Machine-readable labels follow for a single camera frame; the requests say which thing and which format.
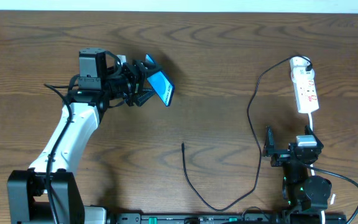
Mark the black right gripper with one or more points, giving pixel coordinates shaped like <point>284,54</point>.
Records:
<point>282,154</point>

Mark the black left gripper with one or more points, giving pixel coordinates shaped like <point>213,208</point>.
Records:
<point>135,82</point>

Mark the blue Galaxy smartphone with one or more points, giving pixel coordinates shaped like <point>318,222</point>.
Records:
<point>159,81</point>

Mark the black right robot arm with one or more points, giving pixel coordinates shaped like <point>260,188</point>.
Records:
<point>306,194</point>

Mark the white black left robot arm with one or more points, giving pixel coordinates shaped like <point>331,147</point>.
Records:
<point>47,192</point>

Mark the white USB charger plug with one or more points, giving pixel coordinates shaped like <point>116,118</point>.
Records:
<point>300,74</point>

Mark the white power strip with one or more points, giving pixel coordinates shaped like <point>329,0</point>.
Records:
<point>305,92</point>

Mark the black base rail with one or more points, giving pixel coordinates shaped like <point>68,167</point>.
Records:
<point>136,218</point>

